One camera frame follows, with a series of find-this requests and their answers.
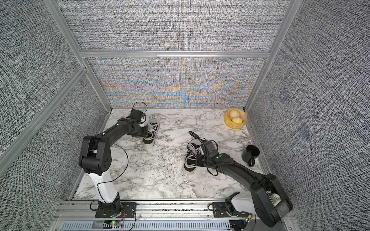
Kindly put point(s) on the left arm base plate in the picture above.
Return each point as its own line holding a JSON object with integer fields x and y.
{"x": 126, "y": 210}

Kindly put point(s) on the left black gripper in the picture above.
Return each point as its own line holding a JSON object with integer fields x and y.
{"x": 144, "y": 130}

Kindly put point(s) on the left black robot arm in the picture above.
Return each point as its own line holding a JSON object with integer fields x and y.
{"x": 95, "y": 159}

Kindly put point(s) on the white slotted cable duct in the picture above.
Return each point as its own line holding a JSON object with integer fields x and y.
{"x": 148, "y": 225}

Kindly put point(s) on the lower beige bun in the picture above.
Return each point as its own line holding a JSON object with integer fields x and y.
{"x": 237, "y": 119}

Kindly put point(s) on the aluminium front rail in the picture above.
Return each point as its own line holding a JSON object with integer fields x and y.
{"x": 150, "y": 209}

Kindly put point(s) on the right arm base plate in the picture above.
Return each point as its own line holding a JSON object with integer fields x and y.
{"x": 228, "y": 210}

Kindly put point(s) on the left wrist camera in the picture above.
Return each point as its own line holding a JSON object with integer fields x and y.
{"x": 137, "y": 115}

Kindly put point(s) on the black canvas sneaker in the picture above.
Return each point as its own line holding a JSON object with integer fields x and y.
{"x": 153, "y": 128}
{"x": 194, "y": 157}

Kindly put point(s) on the aluminium enclosure frame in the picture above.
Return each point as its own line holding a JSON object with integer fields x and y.
{"x": 11, "y": 154}

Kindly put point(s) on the yellow bamboo steamer basket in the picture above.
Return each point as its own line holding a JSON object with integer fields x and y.
{"x": 236, "y": 126}

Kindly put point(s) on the black mug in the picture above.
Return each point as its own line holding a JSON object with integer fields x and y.
{"x": 250, "y": 154}

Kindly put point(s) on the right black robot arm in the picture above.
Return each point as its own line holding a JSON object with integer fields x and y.
{"x": 270, "y": 202}

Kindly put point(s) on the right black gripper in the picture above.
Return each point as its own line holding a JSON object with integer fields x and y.
{"x": 202, "y": 154}

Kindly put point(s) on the upper beige bun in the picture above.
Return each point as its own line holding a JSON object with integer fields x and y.
{"x": 234, "y": 113}

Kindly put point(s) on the beige bun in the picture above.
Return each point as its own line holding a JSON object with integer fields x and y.
{"x": 234, "y": 113}
{"x": 237, "y": 119}

